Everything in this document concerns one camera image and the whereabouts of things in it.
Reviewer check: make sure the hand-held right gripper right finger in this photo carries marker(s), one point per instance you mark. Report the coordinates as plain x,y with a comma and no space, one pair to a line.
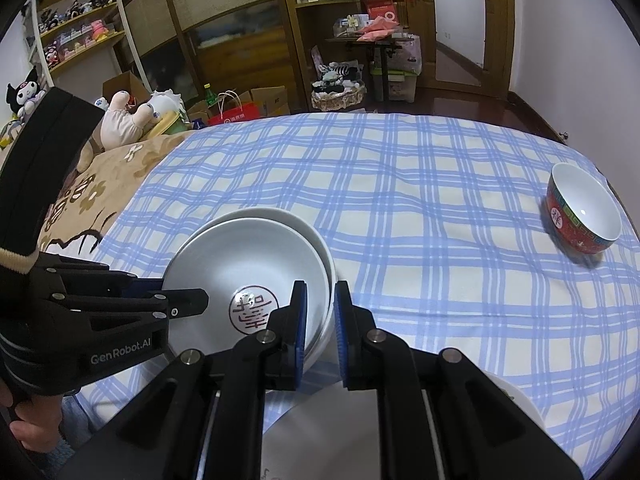
341,340

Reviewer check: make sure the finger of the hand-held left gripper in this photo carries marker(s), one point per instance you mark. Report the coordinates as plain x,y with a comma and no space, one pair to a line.
145,286
150,305

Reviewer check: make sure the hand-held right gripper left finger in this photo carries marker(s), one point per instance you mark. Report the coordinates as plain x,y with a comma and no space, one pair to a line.
300,340

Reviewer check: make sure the red bowl with round mark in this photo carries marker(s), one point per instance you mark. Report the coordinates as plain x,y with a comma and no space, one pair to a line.
225,260

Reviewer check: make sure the white cherry plate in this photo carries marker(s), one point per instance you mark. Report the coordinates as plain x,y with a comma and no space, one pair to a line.
325,435

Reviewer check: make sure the plain white bowl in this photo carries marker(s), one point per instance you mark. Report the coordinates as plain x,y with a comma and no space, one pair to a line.
312,239

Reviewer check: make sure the red bowl white inside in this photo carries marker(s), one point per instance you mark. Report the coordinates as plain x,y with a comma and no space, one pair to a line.
585,195

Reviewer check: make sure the person's left hand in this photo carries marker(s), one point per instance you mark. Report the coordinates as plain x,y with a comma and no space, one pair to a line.
37,420

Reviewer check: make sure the person's blue fleece clothing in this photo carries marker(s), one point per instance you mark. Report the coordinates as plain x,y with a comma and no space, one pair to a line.
50,460

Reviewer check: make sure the blue plaid cloth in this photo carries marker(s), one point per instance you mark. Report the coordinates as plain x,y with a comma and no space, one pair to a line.
425,235

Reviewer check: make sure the white pink plush toy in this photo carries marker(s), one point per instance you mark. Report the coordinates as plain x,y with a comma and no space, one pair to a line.
120,125

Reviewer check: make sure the red paper bag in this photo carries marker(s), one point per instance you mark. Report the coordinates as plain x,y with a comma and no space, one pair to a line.
235,115

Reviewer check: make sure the green glass bottle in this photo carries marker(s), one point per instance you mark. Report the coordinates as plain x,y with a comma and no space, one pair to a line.
210,97

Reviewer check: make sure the open cardboard box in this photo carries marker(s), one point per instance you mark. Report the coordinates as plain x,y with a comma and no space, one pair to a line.
125,85

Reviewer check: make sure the closed cardboard box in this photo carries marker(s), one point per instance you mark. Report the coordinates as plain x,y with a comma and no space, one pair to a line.
272,100

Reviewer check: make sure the black white plush doll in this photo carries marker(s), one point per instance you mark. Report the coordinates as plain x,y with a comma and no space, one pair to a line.
25,92

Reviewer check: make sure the wicker basket of socks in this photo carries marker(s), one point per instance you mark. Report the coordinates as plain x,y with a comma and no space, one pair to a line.
337,102

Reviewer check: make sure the wooden display shelf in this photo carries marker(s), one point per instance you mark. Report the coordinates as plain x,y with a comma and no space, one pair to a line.
87,42

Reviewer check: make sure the clear plastic storage box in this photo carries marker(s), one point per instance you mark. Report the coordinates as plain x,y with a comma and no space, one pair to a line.
400,87

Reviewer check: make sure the row of small figurines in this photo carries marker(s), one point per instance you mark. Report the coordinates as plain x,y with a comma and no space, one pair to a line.
97,27

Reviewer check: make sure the small black side table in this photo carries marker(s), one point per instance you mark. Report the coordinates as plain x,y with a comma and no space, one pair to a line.
378,75

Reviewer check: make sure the wooden corner shelf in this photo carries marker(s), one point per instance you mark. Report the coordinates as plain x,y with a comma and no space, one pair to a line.
300,60

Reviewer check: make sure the translucent plastic bag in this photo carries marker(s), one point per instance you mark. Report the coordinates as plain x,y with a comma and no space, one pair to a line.
410,55

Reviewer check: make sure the pink packet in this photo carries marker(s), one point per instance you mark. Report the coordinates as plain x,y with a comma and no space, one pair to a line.
377,30

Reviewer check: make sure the red gift box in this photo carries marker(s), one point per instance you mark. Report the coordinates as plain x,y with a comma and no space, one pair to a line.
382,10

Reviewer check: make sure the wooden door with mirror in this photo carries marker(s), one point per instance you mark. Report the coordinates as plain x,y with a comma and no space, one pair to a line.
500,35

